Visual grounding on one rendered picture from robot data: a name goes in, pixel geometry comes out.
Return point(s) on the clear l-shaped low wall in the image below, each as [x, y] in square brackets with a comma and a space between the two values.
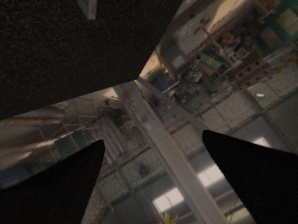
[84, 5]

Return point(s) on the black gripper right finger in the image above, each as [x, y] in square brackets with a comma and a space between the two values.
[264, 179]

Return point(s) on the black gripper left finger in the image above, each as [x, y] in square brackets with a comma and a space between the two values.
[57, 195]

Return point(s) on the grey l-shaped clear wall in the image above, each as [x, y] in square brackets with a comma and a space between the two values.
[91, 9]

